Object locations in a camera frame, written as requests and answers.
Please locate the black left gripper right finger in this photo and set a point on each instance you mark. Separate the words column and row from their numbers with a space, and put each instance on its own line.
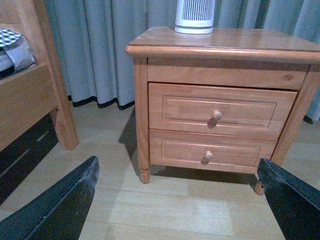
column 294, row 203

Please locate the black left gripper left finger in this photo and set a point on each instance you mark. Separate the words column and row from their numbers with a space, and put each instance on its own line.
column 58, row 213

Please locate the wooden drawer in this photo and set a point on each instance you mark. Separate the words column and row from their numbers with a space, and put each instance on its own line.
column 208, row 151
column 243, row 112

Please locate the wooden nightstand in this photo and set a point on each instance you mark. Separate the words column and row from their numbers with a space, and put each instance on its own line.
column 233, row 58

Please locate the checkered bedding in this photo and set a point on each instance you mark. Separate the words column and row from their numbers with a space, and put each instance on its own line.
column 15, row 53

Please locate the white cylindrical air purifier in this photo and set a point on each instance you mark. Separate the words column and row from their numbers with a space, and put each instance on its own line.
column 194, row 17

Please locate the wooden bed frame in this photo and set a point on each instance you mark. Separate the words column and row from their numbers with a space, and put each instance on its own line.
column 27, row 96

